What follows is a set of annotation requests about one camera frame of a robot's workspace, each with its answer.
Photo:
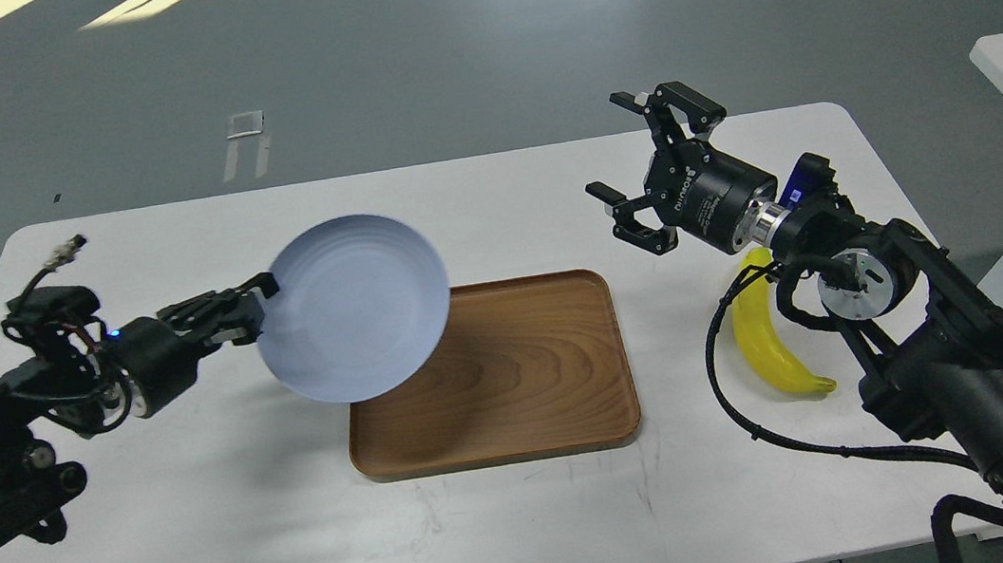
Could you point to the yellow banana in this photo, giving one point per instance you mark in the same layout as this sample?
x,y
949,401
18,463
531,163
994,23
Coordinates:
x,y
762,348

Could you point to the brown wooden tray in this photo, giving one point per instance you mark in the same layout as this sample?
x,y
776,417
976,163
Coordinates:
x,y
528,368

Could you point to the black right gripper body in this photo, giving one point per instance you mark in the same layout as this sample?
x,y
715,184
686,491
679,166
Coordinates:
x,y
707,193

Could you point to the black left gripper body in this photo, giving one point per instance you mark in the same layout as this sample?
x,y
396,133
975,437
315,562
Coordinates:
x,y
160,362

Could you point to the light blue plate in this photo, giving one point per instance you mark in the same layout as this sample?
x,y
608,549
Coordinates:
x,y
362,302

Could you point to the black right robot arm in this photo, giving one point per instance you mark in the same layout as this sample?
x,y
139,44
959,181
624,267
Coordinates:
x,y
929,342

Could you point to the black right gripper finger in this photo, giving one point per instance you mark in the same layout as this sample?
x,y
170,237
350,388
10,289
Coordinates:
x,y
627,227
676,114

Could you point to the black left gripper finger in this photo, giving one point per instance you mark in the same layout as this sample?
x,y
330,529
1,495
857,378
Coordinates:
x,y
237,334
207,306

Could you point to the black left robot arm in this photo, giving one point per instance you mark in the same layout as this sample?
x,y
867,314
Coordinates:
x,y
89,379

